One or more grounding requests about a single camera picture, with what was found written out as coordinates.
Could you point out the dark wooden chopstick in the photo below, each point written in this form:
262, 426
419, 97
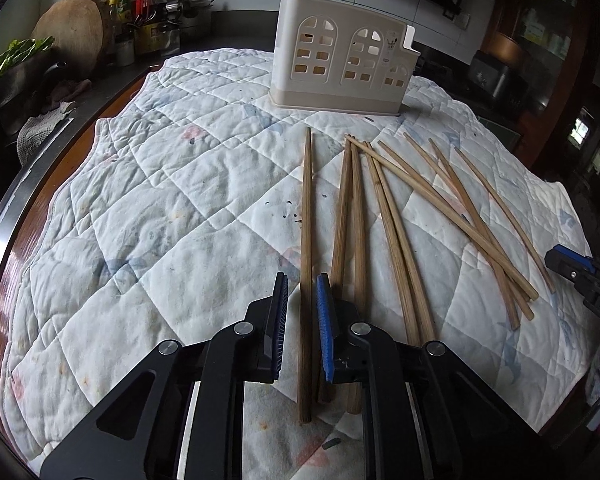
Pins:
305, 370
359, 235
397, 261
420, 300
341, 229

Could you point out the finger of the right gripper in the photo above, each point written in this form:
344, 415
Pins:
581, 261
563, 267

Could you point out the wooden glass door cabinet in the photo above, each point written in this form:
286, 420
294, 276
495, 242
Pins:
545, 42

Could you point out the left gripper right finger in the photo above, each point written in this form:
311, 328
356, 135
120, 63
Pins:
426, 414

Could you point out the grey dish rag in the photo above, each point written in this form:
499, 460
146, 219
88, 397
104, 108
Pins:
37, 129

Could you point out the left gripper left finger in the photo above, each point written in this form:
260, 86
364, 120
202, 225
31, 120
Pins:
180, 409

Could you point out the steel pressure cooker pot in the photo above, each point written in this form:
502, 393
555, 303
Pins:
193, 18

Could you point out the steel bowl of greens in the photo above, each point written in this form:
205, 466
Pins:
21, 63

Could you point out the round wooden cutting board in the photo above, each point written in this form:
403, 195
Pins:
80, 30

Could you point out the white plastic utensil holder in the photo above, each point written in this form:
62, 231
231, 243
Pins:
331, 55

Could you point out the white wall socket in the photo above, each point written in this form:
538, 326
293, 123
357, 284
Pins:
462, 20

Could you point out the yellow cap oil bottle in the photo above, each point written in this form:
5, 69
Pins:
120, 13

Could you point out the small white seasoning jar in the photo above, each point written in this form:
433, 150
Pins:
125, 53

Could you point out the white quilted cloth mat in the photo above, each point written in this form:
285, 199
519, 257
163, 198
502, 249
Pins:
188, 205

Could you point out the black countertop appliance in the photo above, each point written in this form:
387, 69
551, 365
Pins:
488, 73

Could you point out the dark soy sauce bottle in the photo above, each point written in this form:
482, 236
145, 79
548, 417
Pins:
150, 18

